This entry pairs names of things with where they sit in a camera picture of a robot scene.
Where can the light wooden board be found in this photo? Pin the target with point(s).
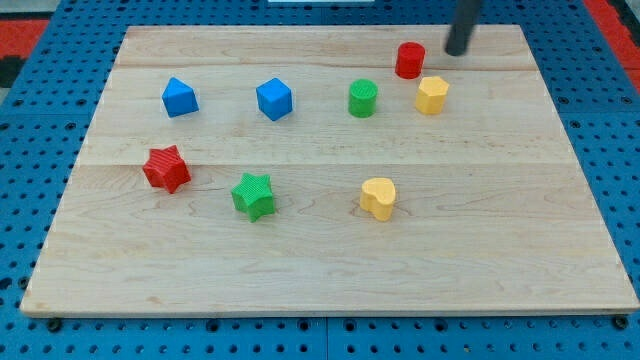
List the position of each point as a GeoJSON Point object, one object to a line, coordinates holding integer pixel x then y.
{"type": "Point", "coordinates": [493, 214]}

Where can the red star block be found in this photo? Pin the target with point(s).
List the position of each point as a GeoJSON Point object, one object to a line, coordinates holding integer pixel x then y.
{"type": "Point", "coordinates": [165, 168]}

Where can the blue triangular prism block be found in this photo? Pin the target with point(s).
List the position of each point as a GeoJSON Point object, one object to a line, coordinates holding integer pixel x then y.
{"type": "Point", "coordinates": [179, 98]}

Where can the yellow hexagon block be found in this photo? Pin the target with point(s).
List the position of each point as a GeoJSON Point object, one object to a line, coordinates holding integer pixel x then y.
{"type": "Point", "coordinates": [431, 95]}

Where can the blue cube block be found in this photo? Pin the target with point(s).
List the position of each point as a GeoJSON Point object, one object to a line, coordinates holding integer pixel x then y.
{"type": "Point", "coordinates": [274, 99]}

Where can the green cylinder block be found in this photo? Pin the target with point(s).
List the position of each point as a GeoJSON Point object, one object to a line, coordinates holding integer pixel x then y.
{"type": "Point", "coordinates": [362, 98]}

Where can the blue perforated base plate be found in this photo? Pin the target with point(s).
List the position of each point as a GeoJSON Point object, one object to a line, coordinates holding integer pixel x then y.
{"type": "Point", "coordinates": [48, 109]}

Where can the green star block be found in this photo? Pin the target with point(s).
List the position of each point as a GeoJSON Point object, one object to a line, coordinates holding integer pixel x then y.
{"type": "Point", "coordinates": [253, 196]}

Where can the yellow heart block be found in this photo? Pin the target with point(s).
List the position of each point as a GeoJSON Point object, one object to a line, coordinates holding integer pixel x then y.
{"type": "Point", "coordinates": [377, 197]}

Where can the red cylinder block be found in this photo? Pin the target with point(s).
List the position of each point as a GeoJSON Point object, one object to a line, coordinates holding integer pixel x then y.
{"type": "Point", "coordinates": [409, 61]}

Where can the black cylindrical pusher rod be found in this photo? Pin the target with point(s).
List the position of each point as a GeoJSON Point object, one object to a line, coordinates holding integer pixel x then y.
{"type": "Point", "coordinates": [465, 18]}

